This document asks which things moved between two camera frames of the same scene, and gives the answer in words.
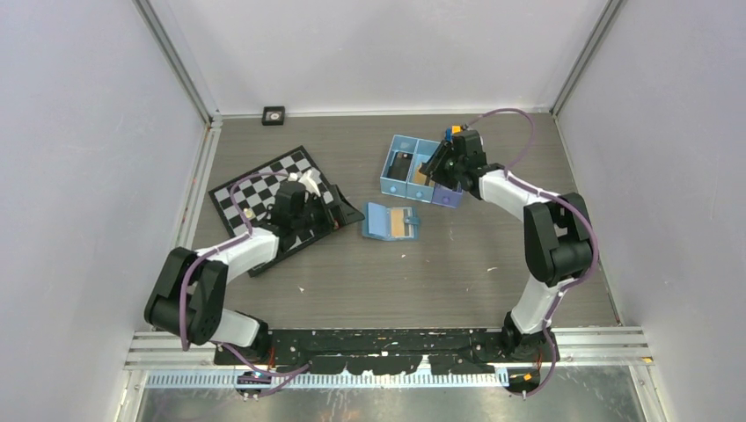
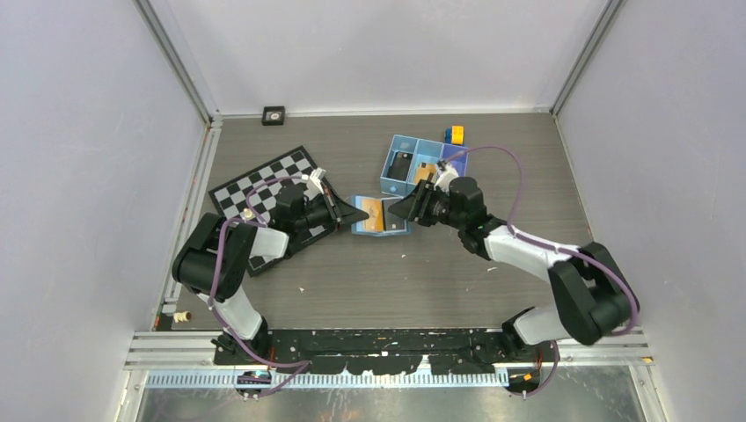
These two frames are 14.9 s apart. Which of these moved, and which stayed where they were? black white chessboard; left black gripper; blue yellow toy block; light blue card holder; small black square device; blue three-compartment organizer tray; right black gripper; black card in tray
Moved: light blue card holder; right black gripper
Stayed: left black gripper; black white chessboard; blue three-compartment organizer tray; small black square device; blue yellow toy block; black card in tray
